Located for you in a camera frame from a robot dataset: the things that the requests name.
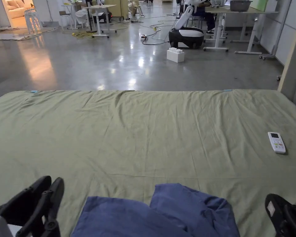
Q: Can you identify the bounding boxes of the small desk on wheels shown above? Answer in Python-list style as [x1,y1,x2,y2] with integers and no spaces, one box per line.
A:
[83,4,118,39]

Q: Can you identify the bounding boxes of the white stacked stools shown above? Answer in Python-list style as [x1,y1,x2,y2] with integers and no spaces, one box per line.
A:
[24,8,42,35]

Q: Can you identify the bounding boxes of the bed with pale green sheet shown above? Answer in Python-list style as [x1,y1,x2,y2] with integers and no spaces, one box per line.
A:
[0,89,296,237]

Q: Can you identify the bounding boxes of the white remote control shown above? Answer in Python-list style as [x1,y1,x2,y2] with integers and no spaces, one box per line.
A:
[267,131,286,155]

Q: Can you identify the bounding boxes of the white chair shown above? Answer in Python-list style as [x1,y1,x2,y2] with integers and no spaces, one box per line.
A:
[60,10,77,31]

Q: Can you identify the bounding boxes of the white block-shaped box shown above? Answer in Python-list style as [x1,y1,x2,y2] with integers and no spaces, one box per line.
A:
[166,47,185,64]

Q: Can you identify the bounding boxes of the white and black robot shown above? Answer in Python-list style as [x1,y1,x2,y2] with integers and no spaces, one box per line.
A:
[168,0,205,49]

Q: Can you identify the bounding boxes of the yellow cable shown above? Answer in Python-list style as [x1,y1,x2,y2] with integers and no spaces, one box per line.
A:
[62,24,129,40]

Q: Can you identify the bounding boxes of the beige sofa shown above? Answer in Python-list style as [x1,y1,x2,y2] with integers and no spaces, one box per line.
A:
[4,0,28,19]

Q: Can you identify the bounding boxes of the long desk with grey basin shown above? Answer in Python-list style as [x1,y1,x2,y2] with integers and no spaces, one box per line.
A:
[203,0,280,55]

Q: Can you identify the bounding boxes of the dark blue shirt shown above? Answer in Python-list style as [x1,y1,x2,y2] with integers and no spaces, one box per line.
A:
[71,183,241,237]

